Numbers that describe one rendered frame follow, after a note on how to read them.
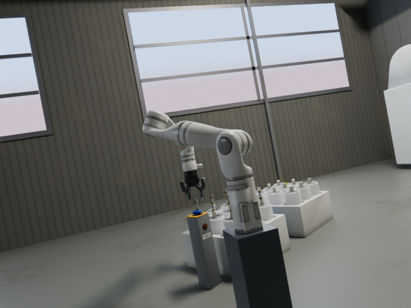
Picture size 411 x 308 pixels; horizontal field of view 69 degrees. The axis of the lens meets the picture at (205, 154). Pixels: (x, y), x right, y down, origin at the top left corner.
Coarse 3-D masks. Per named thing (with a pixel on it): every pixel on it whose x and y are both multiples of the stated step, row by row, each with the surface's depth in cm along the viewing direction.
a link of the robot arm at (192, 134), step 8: (184, 128) 108; (192, 128) 106; (200, 128) 106; (208, 128) 106; (216, 128) 106; (184, 136) 108; (192, 136) 106; (200, 136) 106; (208, 136) 105; (216, 136) 105; (248, 136) 97; (184, 144) 112; (192, 144) 108; (200, 144) 107; (208, 144) 107; (248, 144) 97; (248, 152) 99
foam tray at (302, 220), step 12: (324, 192) 188; (300, 204) 169; (312, 204) 175; (324, 204) 186; (288, 216) 171; (300, 216) 166; (312, 216) 174; (324, 216) 184; (288, 228) 173; (300, 228) 167; (312, 228) 172
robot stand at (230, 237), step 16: (224, 240) 102; (240, 240) 90; (256, 240) 91; (272, 240) 93; (240, 256) 90; (256, 256) 91; (272, 256) 92; (240, 272) 92; (256, 272) 91; (272, 272) 92; (240, 288) 95; (256, 288) 91; (272, 288) 92; (288, 288) 94; (240, 304) 98; (256, 304) 90; (272, 304) 92; (288, 304) 93
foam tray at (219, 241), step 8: (280, 216) 152; (272, 224) 146; (280, 224) 151; (184, 232) 156; (280, 232) 150; (184, 240) 154; (216, 240) 137; (280, 240) 149; (288, 240) 154; (184, 248) 155; (192, 248) 151; (216, 248) 138; (224, 248) 134; (288, 248) 153; (192, 256) 152; (224, 256) 135; (192, 264) 153; (224, 264) 135; (224, 272) 136
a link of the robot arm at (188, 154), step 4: (188, 148) 151; (192, 148) 153; (180, 152) 154; (184, 152) 152; (188, 152) 152; (192, 152) 153; (184, 156) 152; (188, 156) 152; (192, 156) 153; (184, 160) 152; (188, 160) 152
